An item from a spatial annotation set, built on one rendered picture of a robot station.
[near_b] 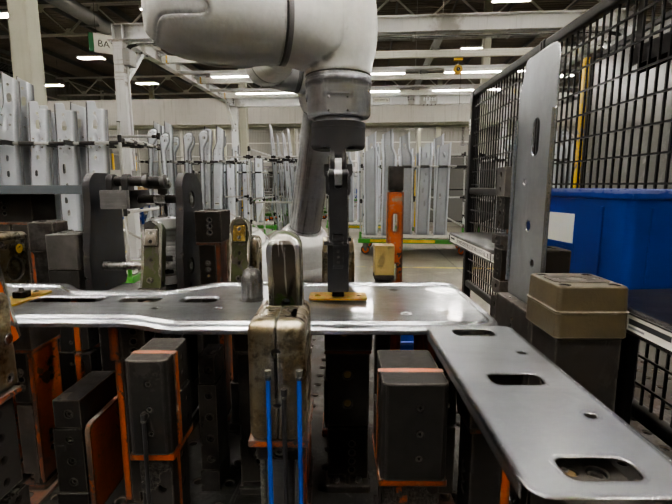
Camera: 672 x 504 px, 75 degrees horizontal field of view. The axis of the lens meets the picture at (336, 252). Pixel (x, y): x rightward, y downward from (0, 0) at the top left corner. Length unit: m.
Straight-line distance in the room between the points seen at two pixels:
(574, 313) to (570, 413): 0.18
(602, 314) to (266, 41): 0.49
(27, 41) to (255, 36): 8.29
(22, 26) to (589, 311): 8.75
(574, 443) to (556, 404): 0.05
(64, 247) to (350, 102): 0.59
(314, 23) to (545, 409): 0.48
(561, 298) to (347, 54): 0.38
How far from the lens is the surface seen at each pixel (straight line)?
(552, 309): 0.53
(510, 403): 0.38
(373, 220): 7.58
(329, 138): 0.59
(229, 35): 0.57
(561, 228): 0.78
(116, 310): 0.66
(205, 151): 8.91
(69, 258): 0.93
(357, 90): 0.60
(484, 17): 7.12
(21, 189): 1.10
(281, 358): 0.41
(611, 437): 0.36
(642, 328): 0.57
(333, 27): 0.60
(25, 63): 8.78
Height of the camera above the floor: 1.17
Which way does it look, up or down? 9 degrees down
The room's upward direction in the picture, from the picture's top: straight up
